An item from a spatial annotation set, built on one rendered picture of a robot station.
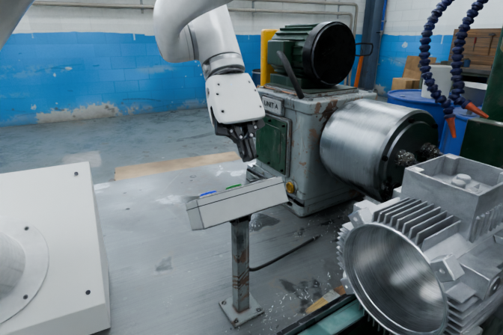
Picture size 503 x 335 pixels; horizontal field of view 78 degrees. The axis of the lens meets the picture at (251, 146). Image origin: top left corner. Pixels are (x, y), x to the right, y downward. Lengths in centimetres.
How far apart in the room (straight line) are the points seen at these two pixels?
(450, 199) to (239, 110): 36
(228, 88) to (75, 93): 535
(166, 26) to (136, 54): 526
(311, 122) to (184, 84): 521
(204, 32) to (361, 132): 43
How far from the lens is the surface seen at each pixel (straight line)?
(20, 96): 599
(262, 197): 56
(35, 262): 72
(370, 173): 78
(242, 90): 61
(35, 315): 72
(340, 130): 83
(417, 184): 51
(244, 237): 60
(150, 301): 77
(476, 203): 48
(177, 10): 56
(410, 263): 65
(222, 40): 63
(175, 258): 86
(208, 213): 52
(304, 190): 95
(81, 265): 71
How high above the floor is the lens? 133
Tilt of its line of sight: 20 degrees down
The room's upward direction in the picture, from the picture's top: straight up
